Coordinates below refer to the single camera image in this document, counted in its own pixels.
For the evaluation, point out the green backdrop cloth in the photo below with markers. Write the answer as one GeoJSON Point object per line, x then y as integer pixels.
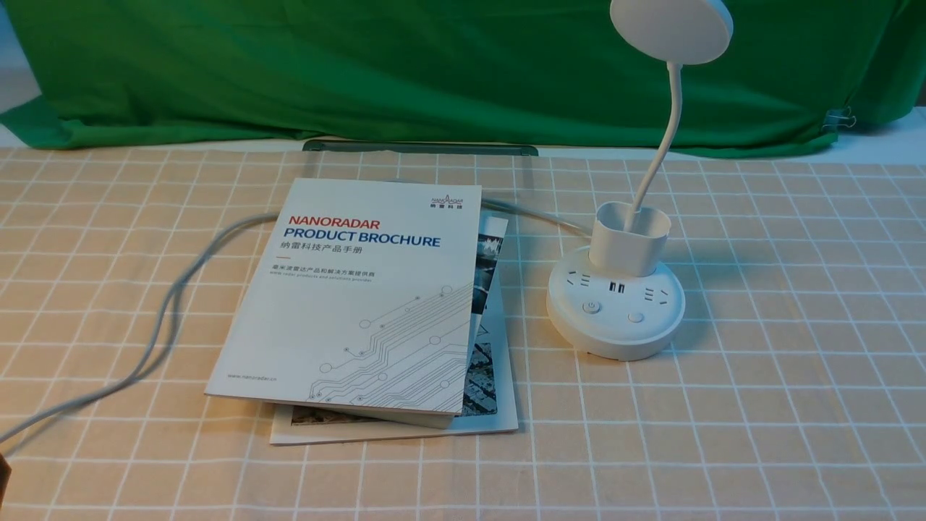
{"type": "Point", "coordinates": [122, 73]}

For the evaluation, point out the white desk lamp with sockets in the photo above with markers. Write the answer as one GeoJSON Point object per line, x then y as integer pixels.
{"type": "Point", "coordinates": [614, 298]}

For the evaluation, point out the white Nanoradar product brochure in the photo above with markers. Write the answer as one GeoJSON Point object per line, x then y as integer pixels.
{"type": "Point", "coordinates": [361, 303]}

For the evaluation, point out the metal binder clip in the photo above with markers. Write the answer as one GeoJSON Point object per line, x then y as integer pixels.
{"type": "Point", "coordinates": [837, 119]}

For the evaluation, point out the orange checked tablecloth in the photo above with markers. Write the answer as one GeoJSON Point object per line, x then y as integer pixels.
{"type": "Point", "coordinates": [794, 389]}

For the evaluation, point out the white booklet with photos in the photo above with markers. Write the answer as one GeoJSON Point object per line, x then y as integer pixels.
{"type": "Point", "coordinates": [488, 403]}

